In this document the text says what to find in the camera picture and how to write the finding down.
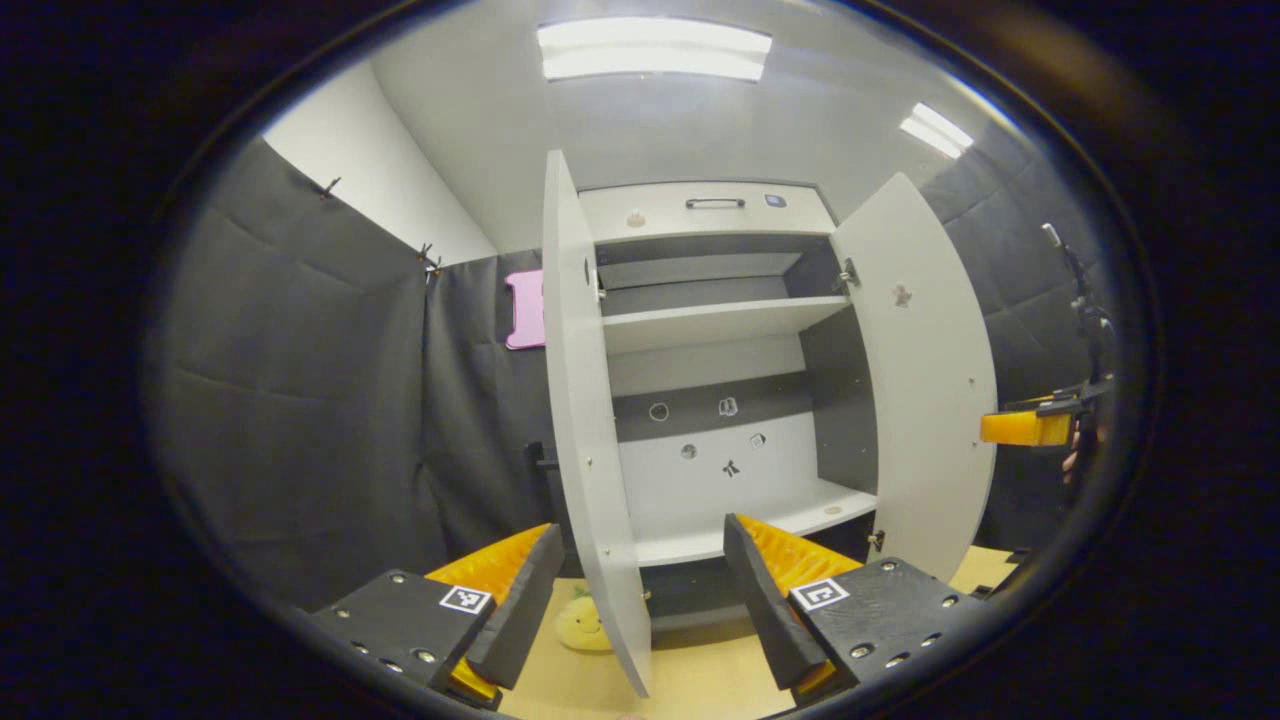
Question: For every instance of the white door with checkered sticker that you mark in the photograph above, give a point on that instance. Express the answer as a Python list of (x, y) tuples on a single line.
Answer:
[(585, 420)]

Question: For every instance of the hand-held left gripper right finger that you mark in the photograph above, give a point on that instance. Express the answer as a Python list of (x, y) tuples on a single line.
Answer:
[(765, 610)]

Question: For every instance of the white double-door shoe cabinet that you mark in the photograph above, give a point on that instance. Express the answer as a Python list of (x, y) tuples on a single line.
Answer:
[(720, 470)]

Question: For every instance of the white cabinet shelf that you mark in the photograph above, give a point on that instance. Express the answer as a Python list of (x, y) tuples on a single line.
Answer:
[(700, 325), (700, 535)]

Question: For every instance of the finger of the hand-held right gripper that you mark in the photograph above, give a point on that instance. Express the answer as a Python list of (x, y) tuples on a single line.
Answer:
[(1025, 428)]

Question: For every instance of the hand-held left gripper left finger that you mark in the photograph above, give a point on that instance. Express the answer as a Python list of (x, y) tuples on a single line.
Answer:
[(520, 610)]

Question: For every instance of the black backdrop cloth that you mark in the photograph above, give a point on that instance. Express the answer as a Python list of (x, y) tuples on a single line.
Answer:
[(300, 380)]

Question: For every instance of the white door with box sticker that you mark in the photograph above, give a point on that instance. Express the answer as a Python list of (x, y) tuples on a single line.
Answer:
[(920, 380)]

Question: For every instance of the large ceiling light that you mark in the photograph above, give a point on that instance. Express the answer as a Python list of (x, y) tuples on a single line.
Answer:
[(655, 50)]

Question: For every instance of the white cabinet drawer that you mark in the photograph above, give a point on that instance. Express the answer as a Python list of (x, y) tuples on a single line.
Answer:
[(660, 210)]

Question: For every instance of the small ceiling light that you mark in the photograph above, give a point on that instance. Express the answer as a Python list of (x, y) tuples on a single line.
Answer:
[(937, 130)]

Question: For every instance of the yellow plush toy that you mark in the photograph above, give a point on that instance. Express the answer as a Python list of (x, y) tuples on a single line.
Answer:
[(580, 625)]

